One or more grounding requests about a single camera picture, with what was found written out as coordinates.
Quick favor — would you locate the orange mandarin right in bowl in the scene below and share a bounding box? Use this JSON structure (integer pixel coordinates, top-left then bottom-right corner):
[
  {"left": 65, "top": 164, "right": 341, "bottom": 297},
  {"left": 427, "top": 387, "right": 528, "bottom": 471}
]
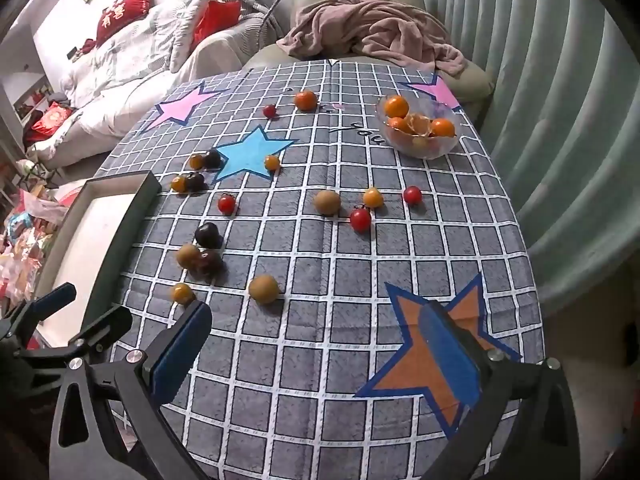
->
[{"left": 430, "top": 117, "right": 456, "bottom": 138}]

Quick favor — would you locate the mint green curtain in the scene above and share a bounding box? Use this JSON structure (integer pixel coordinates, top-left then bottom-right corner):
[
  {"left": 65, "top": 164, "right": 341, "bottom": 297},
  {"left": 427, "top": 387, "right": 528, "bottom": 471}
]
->
[{"left": 425, "top": 0, "right": 639, "bottom": 315}]

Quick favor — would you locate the brown longan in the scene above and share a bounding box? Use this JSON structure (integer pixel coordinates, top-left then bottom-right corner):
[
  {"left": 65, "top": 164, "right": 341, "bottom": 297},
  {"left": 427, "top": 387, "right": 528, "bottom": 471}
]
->
[
  {"left": 314, "top": 190, "right": 341, "bottom": 216},
  {"left": 248, "top": 274, "right": 280, "bottom": 304},
  {"left": 175, "top": 244, "right": 201, "bottom": 270}
]

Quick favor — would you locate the yellow tomato pair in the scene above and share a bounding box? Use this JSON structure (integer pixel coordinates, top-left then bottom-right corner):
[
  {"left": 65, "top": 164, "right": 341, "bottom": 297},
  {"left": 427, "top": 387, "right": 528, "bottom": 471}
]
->
[
  {"left": 170, "top": 176, "right": 188, "bottom": 194},
  {"left": 189, "top": 154, "right": 205, "bottom": 170}
]

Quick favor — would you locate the orange mandarin in bowl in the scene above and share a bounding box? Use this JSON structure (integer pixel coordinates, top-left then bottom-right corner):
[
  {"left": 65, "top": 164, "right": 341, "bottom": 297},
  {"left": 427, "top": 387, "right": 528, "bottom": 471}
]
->
[
  {"left": 383, "top": 94, "right": 410, "bottom": 118},
  {"left": 430, "top": 117, "right": 456, "bottom": 138},
  {"left": 387, "top": 117, "right": 412, "bottom": 134}
]

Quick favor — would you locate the red embroidered cushion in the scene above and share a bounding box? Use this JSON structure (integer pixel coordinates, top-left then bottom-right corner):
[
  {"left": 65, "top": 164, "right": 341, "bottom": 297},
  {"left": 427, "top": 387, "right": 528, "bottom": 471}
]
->
[{"left": 96, "top": 0, "right": 153, "bottom": 47}]

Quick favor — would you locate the dark plum lower left pair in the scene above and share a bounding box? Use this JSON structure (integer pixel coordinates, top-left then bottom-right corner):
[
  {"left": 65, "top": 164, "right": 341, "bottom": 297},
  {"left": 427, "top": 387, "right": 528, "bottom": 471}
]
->
[{"left": 186, "top": 172, "right": 206, "bottom": 193}]

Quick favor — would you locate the yellow tomato lower left pair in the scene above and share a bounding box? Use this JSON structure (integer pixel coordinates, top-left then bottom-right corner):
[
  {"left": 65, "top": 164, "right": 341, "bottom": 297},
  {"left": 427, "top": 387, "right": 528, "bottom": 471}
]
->
[{"left": 170, "top": 176, "right": 188, "bottom": 194}]

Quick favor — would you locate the red pillow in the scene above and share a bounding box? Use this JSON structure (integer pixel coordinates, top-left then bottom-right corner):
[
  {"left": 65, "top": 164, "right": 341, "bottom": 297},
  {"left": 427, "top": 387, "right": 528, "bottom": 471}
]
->
[{"left": 191, "top": 0, "right": 241, "bottom": 50}]

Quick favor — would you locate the small red tomato far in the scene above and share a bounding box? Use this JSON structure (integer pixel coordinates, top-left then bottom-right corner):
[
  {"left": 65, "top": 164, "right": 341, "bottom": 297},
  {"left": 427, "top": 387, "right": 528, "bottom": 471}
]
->
[{"left": 262, "top": 104, "right": 277, "bottom": 119}]

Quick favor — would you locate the dark red plum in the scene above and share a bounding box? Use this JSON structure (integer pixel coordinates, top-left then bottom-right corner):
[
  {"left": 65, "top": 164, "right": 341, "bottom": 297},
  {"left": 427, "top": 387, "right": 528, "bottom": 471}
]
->
[{"left": 195, "top": 249, "right": 224, "bottom": 276}]

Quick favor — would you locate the red cushion on floor side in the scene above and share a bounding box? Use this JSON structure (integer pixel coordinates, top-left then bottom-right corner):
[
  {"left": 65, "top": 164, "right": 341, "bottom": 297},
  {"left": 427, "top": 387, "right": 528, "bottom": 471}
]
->
[{"left": 23, "top": 101, "right": 73, "bottom": 148}]

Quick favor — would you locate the peeled mandarin in bowl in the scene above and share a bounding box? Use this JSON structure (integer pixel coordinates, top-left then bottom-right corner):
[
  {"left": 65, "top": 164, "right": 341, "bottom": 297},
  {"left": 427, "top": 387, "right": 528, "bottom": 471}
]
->
[{"left": 405, "top": 113, "right": 432, "bottom": 136}]

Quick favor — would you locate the brown longan front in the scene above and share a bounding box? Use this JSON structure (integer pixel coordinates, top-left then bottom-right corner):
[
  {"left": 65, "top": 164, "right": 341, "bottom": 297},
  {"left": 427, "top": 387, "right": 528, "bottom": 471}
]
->
[{"left": 248, "top": 274, "right": 280, "bottom": 304}]

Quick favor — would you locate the pink blanket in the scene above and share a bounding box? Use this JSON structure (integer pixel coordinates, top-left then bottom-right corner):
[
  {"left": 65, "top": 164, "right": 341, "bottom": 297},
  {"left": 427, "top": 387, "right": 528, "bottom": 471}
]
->
[{"left": 277, "top": 0, "right": 466, "bottom": 77}]

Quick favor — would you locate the dark green white tray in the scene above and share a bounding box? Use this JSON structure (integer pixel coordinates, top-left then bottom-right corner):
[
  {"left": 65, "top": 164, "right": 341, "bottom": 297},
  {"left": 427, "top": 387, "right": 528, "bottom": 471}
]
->
[{"left": 35, "top": 171, "right": 160, "bottom": 348}]

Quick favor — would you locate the clear glass fruit bowl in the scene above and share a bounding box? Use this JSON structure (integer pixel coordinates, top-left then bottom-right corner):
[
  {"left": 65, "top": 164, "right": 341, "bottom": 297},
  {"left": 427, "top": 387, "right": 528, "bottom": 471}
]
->
[{"left": 375, "top": 94, "right": 462, "bottom": 160}]

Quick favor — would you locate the white covered sofa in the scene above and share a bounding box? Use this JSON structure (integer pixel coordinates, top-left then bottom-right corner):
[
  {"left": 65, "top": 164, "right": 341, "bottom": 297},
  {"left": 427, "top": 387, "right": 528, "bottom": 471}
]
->
[{"left": 26, "top": 0, "right": 283, "bottom": 170}]

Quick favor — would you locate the yellow tomato upper left pair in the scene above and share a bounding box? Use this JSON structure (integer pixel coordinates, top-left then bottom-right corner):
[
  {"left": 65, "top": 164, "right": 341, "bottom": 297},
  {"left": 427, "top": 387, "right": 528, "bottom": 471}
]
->
[{"left": 189, "top": 154, "right": 205, "bottom": 170}]

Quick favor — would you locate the dark plum pair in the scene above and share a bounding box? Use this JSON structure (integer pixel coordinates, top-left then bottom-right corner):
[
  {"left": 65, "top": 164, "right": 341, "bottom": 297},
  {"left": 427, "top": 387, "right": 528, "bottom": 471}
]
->
[
  {"left": 186, "top": 172, "right": 206, "bottom": 193},
  {"left": 203, "top": 148, "right": 222, "bottom": 170}
]

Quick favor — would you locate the orange mandarin left in bowl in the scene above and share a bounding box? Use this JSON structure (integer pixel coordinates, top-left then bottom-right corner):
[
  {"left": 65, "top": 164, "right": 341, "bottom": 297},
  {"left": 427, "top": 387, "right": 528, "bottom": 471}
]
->
[{"left": 387, "top": 117, "right": 412, "bottom": 134}]

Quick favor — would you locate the orange mandarin on table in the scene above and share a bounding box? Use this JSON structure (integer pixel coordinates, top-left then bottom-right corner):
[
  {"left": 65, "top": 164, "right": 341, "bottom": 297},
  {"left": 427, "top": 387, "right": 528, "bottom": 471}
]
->
[{"left": 294, "top": 90, "right": 318, "bottom": 113}]

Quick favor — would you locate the colourful clutter pile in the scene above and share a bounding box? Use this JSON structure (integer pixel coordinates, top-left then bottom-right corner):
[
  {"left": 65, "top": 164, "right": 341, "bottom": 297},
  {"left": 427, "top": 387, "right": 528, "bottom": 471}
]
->
[{"left": 1, "top": 159, "right": 85, "bottom": 318}]

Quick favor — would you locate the dark plum upper left pair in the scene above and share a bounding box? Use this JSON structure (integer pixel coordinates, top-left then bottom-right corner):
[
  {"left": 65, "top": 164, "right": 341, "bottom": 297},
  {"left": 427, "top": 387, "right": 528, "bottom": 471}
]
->
[{"left": 203, "top": 148, "right": 222, "bottom": 170}]

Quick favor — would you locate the yellow tomato on blue star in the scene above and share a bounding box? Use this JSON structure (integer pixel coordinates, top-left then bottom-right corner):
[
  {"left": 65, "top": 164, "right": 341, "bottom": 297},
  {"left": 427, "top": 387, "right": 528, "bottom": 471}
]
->
[{"left": 264, "top": 155, "right": 281, "bottom": 172}]

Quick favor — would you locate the grey checked star tablecloth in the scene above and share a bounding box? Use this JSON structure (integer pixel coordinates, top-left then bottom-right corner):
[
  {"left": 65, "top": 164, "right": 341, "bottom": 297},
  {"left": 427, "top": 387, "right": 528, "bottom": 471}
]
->
[{"left": 100, "top": 61, "right": 544, "bottom": 479}]

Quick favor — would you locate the orange mandarin top in bowl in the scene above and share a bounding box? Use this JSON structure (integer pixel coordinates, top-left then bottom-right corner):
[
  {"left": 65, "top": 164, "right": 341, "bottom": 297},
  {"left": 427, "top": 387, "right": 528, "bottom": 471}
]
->
[{"left": 383, "top": 94, "right": 410, "bottom": 118}]

